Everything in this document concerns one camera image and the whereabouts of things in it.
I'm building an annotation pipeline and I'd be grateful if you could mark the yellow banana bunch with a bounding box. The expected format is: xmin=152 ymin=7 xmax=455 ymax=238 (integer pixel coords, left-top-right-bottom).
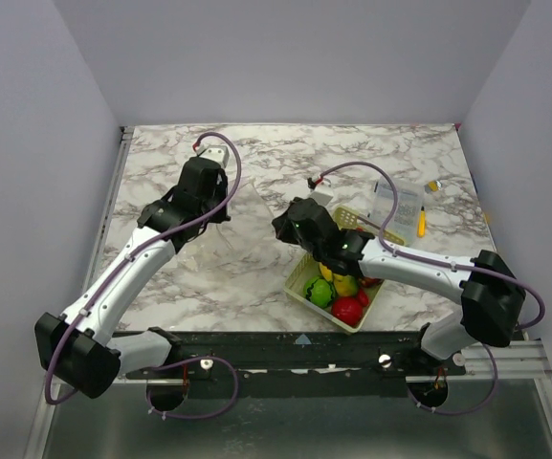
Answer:
xmin=319 ymin=263 xmax=333 ymax=282

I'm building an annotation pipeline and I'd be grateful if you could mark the green watermelon toy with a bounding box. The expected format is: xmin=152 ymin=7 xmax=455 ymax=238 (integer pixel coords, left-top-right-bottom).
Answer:
xmin=303 ymin=275 xmax=337 ymax=309

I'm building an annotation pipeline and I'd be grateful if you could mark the yellow green mango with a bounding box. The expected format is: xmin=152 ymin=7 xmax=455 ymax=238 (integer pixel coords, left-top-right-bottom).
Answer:
xmin=332 ymin=273 xmax=359 ymax=297

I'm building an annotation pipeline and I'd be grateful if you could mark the red chili pepper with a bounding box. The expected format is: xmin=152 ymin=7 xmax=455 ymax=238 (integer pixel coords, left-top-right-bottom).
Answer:
xmin=356 ymin=288 xmax=370 ymax=308

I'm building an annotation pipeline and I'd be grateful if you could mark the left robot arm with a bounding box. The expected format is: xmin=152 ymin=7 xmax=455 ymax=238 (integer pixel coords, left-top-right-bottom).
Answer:
xmin=34 ymin=146 xmax=237 ymax=399

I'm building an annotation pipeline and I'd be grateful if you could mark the pale green plastic basket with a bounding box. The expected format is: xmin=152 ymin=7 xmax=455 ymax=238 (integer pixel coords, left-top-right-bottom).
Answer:
xmin=282 ymin=205 xmax=407 ymax=335

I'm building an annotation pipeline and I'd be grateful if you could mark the clear zip top bag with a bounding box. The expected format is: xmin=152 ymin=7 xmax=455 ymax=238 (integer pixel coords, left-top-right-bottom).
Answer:
xmin=179 ymin=179 xmax=276 ymax=278

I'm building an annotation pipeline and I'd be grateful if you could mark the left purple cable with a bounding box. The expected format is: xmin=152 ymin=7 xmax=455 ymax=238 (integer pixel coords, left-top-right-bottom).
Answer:
xmin=43 ymin=132 xmax=243 ymax=422

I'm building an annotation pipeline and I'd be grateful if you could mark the dark red mango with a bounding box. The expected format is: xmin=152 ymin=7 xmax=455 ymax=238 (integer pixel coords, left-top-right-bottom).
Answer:
xmin=359 ymin=277 xmax=384 ymax=288

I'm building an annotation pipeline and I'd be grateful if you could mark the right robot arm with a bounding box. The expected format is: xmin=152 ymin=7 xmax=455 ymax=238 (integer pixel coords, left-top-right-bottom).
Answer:
xmin=272 ymin=198 xmax=526 ymax=375

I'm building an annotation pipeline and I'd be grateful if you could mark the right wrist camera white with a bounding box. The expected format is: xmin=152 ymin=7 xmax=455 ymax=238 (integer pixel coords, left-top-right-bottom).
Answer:
xmin=308 ymin=183 xmax=334 ymax=207

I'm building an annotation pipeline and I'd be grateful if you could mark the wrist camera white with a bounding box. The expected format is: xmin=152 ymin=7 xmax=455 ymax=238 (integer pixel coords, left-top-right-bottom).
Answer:
xmin=308 ymin=183 xmax=334 ymax=207
xmin=195 ymin=144 xmax=230 ymax=168

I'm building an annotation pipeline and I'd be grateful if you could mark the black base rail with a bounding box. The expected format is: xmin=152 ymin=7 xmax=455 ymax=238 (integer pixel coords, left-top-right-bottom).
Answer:
xmin=124 ymin=332 xmax=465 ymax=399

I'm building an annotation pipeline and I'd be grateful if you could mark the red apple toy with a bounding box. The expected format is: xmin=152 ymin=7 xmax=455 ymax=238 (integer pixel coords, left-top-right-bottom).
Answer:
xmin=331 ymin=296 xmax=363 ymax=327

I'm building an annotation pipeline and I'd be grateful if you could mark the yellow handled cutter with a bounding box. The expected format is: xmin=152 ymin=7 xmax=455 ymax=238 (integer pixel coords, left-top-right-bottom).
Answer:
xmin=417 ymin=207 xmax=426 ymax=238

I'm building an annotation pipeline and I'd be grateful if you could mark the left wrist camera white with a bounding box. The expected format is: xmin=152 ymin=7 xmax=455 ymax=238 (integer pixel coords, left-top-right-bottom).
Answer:
xmin=195 ymin=144 xmax=230 ymax=168

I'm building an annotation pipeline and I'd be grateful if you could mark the small yellow silver clip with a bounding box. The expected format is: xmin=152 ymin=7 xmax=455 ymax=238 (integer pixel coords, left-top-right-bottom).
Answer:
xmin=425 ymin=180 xmax=442 ymax=193

